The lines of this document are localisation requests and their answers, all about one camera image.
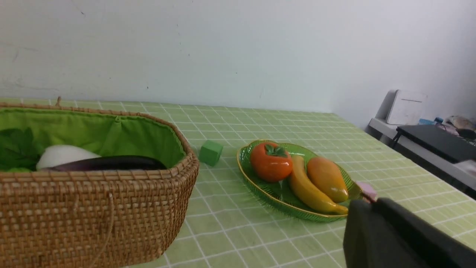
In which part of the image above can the white side shelf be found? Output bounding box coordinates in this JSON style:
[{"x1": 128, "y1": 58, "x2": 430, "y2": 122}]
[{"x1": 369, "y1": 118, "x2": 475, "y2": 198}]

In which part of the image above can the pink foam cube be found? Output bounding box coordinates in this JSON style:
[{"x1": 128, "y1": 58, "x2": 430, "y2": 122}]
[{"x1": 355, "y1": 181, "x2": 378, "y2": 202}]

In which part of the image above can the white radish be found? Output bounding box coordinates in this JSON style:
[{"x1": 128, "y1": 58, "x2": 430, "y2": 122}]
[{"x1": 36, "y1": 145, "x2": 100, "y2": 171}]

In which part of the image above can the green glass leaf plate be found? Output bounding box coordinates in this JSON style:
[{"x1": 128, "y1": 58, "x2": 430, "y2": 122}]
[{"x1": 237, "y1": 140, "x2": 364, "y2": 222}]

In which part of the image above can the white box on shelf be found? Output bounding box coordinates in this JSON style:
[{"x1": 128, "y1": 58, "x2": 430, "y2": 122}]
[{"x1": 386, "y1": 90, "x2": 427, "y2": 125}]

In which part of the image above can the purple eggplant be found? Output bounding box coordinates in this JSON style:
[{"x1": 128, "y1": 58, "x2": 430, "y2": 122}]
[{"x1": 37, "y1": 155, "x2": 168, "y2": 172}]

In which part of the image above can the yellow banana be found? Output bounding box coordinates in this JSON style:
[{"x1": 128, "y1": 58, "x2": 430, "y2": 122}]
[{"x1": 289, "y1": 155, "x2": 348, "y2": 215}]

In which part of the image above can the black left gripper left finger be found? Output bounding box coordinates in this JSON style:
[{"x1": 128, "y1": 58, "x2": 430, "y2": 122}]
[{"x1": 343, "y1": 200, "x2": 428, "y2": 268}]

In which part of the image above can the black laptop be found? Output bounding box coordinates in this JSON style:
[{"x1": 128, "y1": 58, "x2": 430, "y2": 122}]
[{"x1": 391, "y1": 124, "x2": 476, "y2": 163}]

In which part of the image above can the yellow orange mango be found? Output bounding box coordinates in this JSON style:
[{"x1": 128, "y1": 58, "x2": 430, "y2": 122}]
[{"x1": 307, "y1": 157, "x2": 349, "y2": 203}]

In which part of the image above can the orange persimmon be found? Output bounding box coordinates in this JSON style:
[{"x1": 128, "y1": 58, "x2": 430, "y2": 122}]
[{"x1": 250, "y1": 142, "x2": 293, "y2": 183}]

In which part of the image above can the green foam cube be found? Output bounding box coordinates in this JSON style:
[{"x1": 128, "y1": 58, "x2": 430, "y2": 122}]
[{"x1": 198, "y1": 140, "x2": 224, "y2": 166}]

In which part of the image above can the checkered green tablecloth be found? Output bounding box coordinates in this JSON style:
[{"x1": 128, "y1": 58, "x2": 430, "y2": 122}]
[{"x1": 0, "y1": 98, "x2": 476, "y2": 268}]

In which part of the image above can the woven wicker basket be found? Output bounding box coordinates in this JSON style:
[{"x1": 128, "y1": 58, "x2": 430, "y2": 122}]
[{"x1": 1, "y1": 102, "x2": 199, "y2": 268}]

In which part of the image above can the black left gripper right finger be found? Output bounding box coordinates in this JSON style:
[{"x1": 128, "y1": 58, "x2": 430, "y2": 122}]
[{"x1": 376, "y1": 198, "x2": 476, "y2": 268}]

